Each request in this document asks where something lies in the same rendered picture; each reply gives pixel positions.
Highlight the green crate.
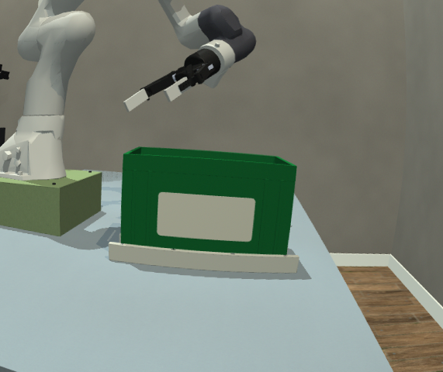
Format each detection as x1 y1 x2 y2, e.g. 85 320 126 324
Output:
121 147 297 255

